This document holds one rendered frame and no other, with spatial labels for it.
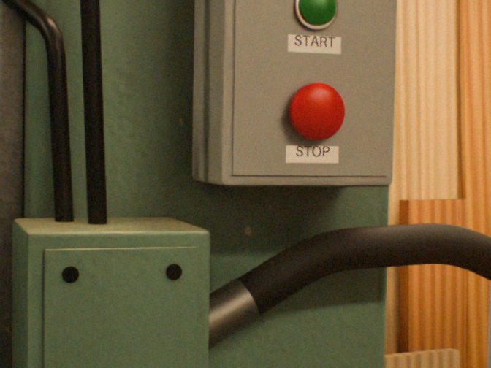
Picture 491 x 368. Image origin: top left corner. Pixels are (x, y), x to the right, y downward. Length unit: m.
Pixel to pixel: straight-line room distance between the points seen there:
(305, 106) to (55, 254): 0.15
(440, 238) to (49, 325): 0.23
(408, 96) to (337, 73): 1.70
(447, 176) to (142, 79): 1.80
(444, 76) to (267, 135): 1.83
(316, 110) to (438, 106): 1.81
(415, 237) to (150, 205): 0.15
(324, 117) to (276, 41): 0.05
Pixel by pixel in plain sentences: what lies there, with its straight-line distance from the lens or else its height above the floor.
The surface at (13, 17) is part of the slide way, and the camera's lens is 0.58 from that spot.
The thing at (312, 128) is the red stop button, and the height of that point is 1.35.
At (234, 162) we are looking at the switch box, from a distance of 0.50.
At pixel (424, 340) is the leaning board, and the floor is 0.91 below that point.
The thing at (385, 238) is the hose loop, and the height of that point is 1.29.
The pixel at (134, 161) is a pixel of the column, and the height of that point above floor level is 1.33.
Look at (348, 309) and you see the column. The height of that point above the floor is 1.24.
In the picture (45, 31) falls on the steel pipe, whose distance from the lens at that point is 0.52.
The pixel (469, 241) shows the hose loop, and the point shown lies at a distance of 0.58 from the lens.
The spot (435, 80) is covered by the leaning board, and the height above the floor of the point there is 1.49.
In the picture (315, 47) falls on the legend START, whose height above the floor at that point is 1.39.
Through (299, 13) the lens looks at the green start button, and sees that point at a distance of 0.51.
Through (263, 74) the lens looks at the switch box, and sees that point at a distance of 0.51.
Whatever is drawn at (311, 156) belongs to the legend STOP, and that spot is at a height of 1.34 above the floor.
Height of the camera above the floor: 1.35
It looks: 3 degrees down
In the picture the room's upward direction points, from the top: 1 degrees clockwise
